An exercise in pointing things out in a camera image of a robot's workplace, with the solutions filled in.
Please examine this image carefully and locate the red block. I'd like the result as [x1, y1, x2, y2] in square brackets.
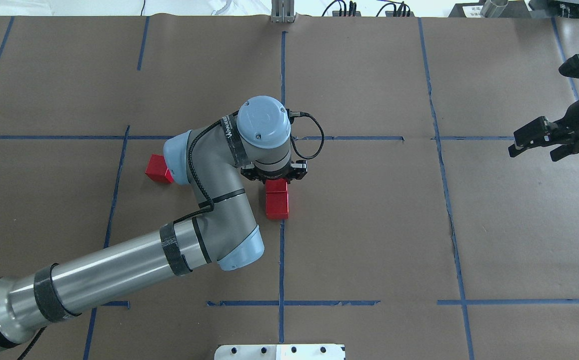
[265, 191, 290, 220]
[264, 178, 288, 195]
[144, 153, 174, 184]

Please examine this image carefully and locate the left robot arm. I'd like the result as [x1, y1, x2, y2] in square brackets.
[0, 95, 312, 352]

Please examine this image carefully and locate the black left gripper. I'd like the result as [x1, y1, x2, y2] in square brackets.
[241, 160, 308, 183]

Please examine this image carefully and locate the small metal cup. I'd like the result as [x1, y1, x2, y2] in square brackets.
[480, 0, 509, 19]

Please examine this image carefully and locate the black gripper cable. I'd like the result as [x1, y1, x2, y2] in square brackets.
[287, 110, 325, 161]

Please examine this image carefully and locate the aluminium frame post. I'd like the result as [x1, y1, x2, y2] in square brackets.
[270, 0, 296, 24]

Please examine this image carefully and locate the white mounting plate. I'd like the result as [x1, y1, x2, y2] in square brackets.
[214, 343, 347, 360]

